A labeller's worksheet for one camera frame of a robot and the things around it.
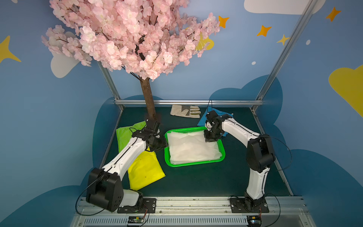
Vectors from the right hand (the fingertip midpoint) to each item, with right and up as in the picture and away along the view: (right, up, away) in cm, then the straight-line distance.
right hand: (208, 138), depth 93 cm
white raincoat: (-11, -5, -4) cm, 13 cm away
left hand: (-27, -2, -9) cm, 28 cm away
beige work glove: (-8, +20, +26) cm, 34 cm away
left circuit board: (-42, -39, -21) cm, 61 cm away
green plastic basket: (-27, -6, -7) cm, 29 cm away
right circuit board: (+21, -40, -21) cm, 50 cm away
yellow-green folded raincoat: (-39, -18, -9) cm, 44 cm away
